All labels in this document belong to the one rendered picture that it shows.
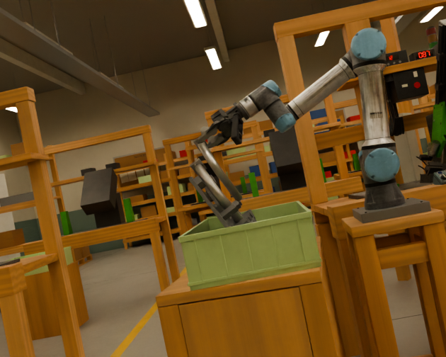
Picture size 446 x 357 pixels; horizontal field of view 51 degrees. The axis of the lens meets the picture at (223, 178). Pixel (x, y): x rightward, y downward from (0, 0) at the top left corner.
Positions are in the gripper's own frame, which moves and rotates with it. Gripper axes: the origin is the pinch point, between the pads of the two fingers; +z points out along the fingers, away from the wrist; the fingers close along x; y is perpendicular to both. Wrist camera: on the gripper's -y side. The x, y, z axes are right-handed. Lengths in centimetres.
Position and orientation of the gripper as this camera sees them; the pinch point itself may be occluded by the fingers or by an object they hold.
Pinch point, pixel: (203, 144)
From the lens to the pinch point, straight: 175.6
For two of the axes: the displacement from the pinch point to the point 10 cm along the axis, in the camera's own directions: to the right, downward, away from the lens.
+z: -8.0, 5.9, 0.3
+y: -3.8, -5.7, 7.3
